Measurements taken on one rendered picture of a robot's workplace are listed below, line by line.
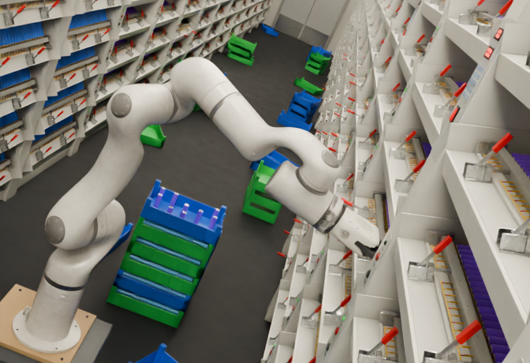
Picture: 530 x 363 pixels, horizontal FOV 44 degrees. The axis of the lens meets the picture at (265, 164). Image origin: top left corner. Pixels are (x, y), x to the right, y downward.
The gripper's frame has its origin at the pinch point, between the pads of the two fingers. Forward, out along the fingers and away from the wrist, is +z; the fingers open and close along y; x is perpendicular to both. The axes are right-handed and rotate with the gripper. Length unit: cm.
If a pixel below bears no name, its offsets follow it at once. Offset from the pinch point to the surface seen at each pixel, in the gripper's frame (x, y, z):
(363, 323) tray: 7.8, -18.5, -1.5
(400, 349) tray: 2.7, -29.4, 2.6
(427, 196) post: -19.4, -16.0, -8.0
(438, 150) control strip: -27.1, -13.0, -11.3
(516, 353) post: -26, -78, -11
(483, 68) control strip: -43.4, -13.5, -14.9
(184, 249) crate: 76, 90, -33
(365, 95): 4, 194, -1
